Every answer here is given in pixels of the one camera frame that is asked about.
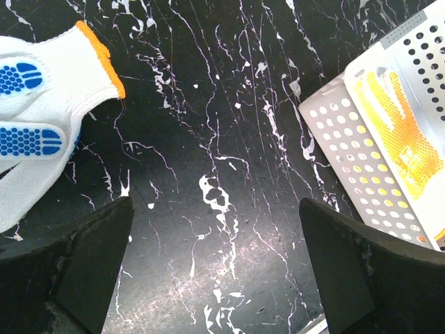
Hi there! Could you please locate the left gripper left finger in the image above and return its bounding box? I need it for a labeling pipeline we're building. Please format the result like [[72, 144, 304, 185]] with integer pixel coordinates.
[[1, 197, 134, 333]]

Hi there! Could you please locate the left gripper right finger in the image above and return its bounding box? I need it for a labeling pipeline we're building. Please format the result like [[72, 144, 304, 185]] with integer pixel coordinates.
[[299, 198, 444, 333]]

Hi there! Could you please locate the yellow dotted white glove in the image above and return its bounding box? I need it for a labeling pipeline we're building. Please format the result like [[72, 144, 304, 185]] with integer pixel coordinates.
[[353, 69, 445, 241]]

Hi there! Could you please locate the blue dotted glove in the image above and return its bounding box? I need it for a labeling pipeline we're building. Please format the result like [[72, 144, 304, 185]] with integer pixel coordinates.
[[1, 21, 126, 231]]

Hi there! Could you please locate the white perforated storage basket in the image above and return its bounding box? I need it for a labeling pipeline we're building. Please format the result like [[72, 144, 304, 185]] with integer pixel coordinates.
[[300, 1, 444, 251]]

